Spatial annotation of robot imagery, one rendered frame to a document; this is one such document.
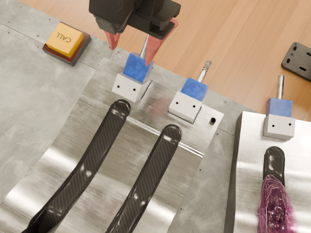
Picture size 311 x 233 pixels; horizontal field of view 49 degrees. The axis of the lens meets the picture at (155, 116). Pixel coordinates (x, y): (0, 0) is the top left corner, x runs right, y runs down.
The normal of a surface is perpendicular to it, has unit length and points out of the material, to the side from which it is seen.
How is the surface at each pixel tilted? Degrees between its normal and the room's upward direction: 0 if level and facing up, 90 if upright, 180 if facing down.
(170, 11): 30
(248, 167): 9
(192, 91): 0
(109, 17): 60
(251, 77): 0
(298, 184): 21
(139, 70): 36
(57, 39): 0
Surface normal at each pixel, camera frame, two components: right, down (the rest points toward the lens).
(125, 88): -0.29, 0.26
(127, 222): 0.14, -0.68
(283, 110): -0.03, -0.29
